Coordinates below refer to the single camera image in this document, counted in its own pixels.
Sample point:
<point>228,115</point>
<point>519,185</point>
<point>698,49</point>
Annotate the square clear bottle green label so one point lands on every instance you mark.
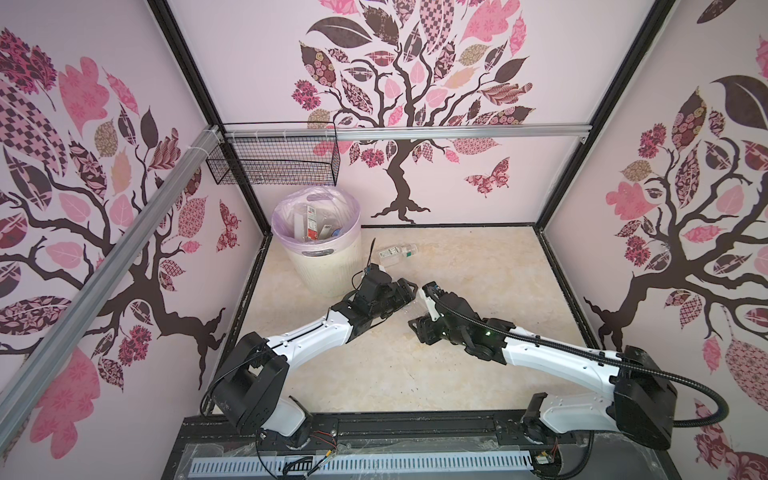
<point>396,254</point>

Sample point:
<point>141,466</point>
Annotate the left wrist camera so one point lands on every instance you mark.
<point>374,284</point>

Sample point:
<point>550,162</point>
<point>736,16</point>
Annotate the black wire mesh basket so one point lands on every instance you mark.
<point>294,153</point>

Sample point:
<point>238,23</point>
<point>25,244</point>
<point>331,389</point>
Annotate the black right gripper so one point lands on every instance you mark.
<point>423,328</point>

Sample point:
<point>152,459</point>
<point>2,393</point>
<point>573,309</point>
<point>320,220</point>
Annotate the pink bin liner bag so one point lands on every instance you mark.
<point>317,221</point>

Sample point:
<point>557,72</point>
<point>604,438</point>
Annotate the aluminium rail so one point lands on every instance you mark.
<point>35,375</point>
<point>414,133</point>

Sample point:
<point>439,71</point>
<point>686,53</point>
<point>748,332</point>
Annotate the aluminium left rail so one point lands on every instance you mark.
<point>35,375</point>

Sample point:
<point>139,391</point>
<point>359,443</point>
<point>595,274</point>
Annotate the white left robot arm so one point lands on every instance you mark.
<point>248,387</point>

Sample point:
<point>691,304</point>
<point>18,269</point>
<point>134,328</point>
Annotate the red cap clear bottle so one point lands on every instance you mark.
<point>311,223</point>

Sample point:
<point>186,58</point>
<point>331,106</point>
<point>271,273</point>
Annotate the white slotted cable duct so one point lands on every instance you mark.
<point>357,466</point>

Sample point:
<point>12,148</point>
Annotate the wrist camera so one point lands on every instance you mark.
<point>374,284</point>
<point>431,294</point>

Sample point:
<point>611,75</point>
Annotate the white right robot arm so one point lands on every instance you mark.
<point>626,393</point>

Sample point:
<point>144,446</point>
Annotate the blue cap water bottle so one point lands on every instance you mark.
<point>329,231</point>

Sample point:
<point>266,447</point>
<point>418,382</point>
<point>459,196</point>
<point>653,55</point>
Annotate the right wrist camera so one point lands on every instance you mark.
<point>431,294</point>

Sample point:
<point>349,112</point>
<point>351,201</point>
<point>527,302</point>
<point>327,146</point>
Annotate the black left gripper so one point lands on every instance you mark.
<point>400,299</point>

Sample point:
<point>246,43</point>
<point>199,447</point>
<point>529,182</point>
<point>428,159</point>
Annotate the aluminium back rail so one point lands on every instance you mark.
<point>414,133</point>

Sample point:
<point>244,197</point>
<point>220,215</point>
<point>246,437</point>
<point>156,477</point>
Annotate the tall frosted clear bottle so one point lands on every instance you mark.
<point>300,224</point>

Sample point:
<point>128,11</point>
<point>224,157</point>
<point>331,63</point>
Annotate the cream ribbed waste bin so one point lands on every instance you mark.
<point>327,268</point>

